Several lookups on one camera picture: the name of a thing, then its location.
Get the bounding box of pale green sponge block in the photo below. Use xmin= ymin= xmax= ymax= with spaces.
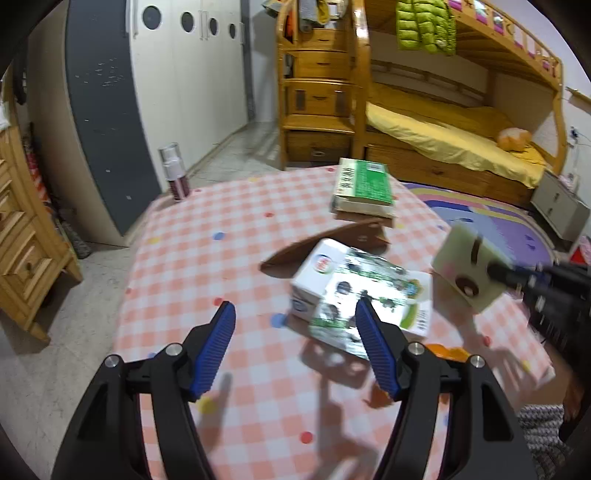
xmin=430 ymin=224 xmax=513 ymax=312

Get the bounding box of pile of clothes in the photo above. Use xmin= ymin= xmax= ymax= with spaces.
xmin=263 ymin=0 xmax=352 ymax=33

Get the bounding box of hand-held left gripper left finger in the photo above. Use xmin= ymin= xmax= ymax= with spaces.
xmin=51 ymin=300 xmax=237 ymax=480

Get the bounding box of person's right leg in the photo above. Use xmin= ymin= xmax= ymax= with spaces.
xmin=515 ymin=402 xmax=573 ymax=480

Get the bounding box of pink checkered tablecloth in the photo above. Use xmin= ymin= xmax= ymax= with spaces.
xmin=113 ymin=164 xmax=557 ymax=480

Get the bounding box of grey nightstand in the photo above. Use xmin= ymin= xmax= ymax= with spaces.
xmin=530 ymin=170 xmax=591 ymax=241

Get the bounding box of green puffer jacket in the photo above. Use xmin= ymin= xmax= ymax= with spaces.
xmin=394 ymin=0 xmax=458 ymax=56

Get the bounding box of wooden cabinet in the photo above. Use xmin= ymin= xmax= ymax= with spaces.
xmin=0 ymin=78 xmax=84 ymax=344

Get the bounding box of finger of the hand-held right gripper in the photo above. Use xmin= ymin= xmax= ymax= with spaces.
xmin=485 ymin=259 xmax=544 ymax=293

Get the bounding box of white green milk carton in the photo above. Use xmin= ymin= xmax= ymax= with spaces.
xmin=288 ymin=237 xmax=435 ymax=361

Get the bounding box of wooden stair drawer unit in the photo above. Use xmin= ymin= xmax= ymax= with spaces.
xmin=276 ymin=0 xmax=370 ymax=169

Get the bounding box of dark patterned fabric bundle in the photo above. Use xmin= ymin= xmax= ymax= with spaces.
xmin=23 ymin=122 xmax=93 ymax=260

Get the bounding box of white and grey wardrobe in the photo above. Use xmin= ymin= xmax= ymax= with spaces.
xmin=65 ymin=0 xmax=252 ymax=238

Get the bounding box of brown curved cardboard piece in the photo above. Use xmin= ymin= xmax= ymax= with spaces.
xmin=259 ymin=219 xmax=391 ymax=280

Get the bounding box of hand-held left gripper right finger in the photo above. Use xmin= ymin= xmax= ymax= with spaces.
xmin=355 ymin=298 xmax=529 ymax=480

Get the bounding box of green and beige box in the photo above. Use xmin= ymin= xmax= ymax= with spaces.
xmin=330 ymin=158 xmax=398 ymax=220

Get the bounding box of wooden bunk bed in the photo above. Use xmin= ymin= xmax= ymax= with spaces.
xmin=351 ymin=0 xmax=568 ymax=208

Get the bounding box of black hanging bag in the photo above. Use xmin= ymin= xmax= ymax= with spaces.
xmin=11 ymin=55 xmax=28 ymax=104

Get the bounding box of rainbow oval rug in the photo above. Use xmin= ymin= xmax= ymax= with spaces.
xmin=402 ymin=181 xmax=555 ymax=268

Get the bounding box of red container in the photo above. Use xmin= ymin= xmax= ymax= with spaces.
xmin=567 ymin=235 xmax=591 ymax=268

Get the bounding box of orange plush toy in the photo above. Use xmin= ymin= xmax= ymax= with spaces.
xmin=496 ymin=127 xmax=533 ymax=152

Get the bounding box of yellow bedsheet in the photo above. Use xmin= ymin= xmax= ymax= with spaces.
xmin=365 ymin=83 xmax=548 ymax=189

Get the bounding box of brown cardboard sheet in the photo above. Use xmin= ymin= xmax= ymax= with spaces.
xmin=561 ymin=360 xmax=591 ymax=428

